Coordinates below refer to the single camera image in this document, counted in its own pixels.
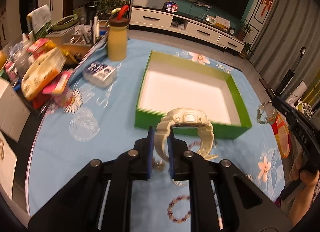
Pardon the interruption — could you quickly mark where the tissue pack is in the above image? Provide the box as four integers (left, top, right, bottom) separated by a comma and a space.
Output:
82, 62, 117, 88

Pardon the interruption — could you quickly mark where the blue floral tablecloth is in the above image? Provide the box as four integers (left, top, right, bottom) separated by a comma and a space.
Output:
27, 39, 292, 231

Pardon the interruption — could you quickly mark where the white TV cabinet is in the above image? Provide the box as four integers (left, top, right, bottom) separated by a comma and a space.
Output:
130, 7, 245, 53

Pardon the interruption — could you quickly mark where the red white bead bracelet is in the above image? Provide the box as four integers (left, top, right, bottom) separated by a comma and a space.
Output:
166, 194, 192, 224

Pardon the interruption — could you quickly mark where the potted plant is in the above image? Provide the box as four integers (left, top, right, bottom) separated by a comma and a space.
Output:
235, 18, 252, 41

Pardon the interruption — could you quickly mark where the yellow snack box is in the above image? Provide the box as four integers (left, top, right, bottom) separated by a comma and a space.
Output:
21, 47, 66, 101

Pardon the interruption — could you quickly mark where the grey curtain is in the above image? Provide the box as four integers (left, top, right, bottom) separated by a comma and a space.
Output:
249, 0, 319, 97

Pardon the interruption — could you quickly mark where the white wrist watch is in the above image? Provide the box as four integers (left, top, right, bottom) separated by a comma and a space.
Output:
154, 108, 218, 162

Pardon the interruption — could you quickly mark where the green cardboard box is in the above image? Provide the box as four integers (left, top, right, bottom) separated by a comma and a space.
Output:
135, 51, 252, 139

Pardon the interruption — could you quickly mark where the yellow bottle brown lid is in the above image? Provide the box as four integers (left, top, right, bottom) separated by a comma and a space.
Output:
107, 5, 130, 61

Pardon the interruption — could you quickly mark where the white cardboard box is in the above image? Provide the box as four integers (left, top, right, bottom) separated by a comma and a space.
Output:
0, 78, 30, 142

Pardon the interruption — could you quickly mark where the right hand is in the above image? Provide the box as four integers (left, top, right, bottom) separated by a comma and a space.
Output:
289, 150, 319, 188

